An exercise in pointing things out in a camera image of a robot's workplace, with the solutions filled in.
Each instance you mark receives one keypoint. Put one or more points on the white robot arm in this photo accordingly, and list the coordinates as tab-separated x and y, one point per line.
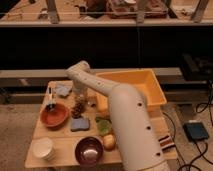
136	139

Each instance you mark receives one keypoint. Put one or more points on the white paper cup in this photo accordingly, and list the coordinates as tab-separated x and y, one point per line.
43	148

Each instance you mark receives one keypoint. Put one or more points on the brown pine cone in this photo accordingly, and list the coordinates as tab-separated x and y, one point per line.
77	110

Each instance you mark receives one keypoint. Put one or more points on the yellow plastic bin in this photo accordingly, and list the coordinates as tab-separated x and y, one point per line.
144	80

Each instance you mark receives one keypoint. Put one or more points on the grey-blue cloth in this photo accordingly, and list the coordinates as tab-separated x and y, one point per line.
62	90

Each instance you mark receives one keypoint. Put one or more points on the blue sponge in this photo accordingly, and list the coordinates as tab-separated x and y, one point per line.
80	124

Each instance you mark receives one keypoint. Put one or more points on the yellow round fruit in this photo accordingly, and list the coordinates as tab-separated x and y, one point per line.
109	142

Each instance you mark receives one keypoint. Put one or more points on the wooden table board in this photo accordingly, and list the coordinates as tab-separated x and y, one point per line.
64	140

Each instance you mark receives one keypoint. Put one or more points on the orange bowl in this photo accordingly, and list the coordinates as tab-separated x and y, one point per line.
54	117

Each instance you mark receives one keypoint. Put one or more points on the dark purple bowl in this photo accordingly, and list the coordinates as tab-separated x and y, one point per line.
88	151

